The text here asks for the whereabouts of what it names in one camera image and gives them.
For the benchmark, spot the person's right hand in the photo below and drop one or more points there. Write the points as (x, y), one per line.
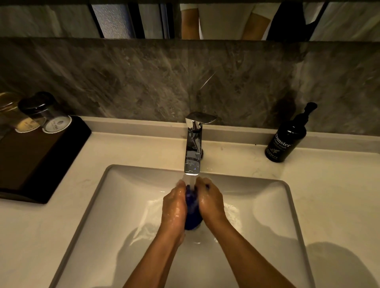
(211, 204)

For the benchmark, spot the person's left hand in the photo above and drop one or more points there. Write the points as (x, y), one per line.
(173, 209)

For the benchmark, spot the person's right fingers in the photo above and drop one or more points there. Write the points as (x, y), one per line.
(203, 185)

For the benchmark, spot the person's left fingers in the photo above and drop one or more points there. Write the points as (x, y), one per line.
(180, 187)

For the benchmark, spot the blue object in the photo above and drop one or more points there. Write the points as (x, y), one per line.
(192, 213)

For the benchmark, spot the person's right forearm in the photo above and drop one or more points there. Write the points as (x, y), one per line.
(252, 258)

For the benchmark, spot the person's left forearm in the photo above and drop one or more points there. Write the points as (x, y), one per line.
(154, 261)

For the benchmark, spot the white rectangular sink basin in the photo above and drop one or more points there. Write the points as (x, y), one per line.
(181, 231)

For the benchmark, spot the chrome faucet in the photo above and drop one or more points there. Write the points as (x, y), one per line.
(194, 141)

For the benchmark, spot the black pump soap bottle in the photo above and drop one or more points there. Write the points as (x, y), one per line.
(286, 138)

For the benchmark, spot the dark wooden tray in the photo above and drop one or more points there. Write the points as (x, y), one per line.
(38, 160)

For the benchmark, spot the wall mirror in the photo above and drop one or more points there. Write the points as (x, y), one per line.
(190, 19)

